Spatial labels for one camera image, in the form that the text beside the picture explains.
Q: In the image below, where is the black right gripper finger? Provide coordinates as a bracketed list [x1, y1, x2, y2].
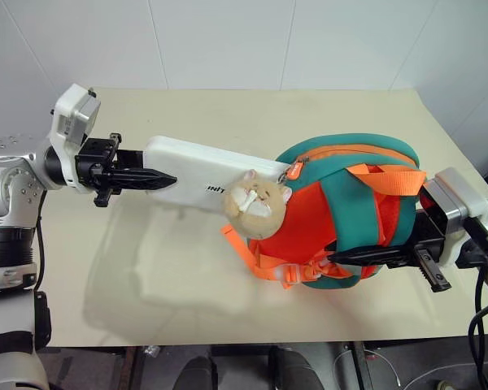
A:
[327, 245, 412, 268]

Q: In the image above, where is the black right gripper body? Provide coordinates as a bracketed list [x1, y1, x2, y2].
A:
[390, 193, 453, 294]

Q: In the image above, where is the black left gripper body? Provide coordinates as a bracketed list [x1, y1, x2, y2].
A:
[74, 132, 125, 208]

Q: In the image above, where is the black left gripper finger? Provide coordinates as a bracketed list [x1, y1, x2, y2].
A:
[115, 149, 147, 171]
[107, 169, 178, 192]

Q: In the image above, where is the white rectangular box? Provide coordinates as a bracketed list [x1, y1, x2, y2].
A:
[143, 135, 288, 215]

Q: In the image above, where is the green and orange backpack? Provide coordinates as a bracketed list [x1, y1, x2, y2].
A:
[220, 132, 428, 290]

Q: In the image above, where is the dark rounded shape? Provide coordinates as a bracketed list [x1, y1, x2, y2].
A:
[267, 344, 323, 390]
[173, 355, 229, 390]

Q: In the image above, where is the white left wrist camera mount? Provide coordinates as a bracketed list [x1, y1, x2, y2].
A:
[50, 83, 102, 192]

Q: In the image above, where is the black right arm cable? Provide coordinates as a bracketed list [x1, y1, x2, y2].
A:
[467, 217, 488, 390]

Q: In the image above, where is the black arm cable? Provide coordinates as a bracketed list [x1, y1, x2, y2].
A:
[467, 217, 488, 390]
[32, 188, 49, 292]

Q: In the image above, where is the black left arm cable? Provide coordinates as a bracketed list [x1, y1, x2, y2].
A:
[32, 188, 49, 292]

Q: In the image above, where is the thin white floor cable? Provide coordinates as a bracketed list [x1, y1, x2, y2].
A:
[332, 348, 473, 390]

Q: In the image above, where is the black table frame bar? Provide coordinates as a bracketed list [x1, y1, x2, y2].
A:
[341, 340, 377, 390]
[120, 346, 146, 390]

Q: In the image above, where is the beige plush hamster keychain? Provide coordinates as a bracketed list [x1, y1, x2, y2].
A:
[220, 168, 294, 240]

